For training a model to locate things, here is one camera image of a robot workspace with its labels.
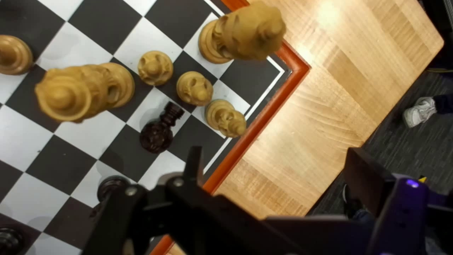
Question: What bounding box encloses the white shoe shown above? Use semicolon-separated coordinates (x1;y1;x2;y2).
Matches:
402;95;438;129

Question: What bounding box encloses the tall light wooden chess piece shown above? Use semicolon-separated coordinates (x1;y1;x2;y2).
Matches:
32;61;137;125
196;1;287;65

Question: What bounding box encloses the chess board orange wooden frame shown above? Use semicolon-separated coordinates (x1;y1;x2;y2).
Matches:
0;0;312;255

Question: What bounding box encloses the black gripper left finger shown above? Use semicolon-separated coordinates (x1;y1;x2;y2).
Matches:
182;146;210;194

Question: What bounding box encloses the light wooden pawn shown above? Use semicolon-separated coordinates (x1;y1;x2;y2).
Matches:
203;98;249;139
137;50;175;88

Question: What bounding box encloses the dark wooden chess piece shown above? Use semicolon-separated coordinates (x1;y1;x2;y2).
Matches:
96;174;131;204
0;225;25;255
138;101;185;154

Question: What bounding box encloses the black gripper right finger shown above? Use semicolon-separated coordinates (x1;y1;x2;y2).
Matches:
342;146;397;218

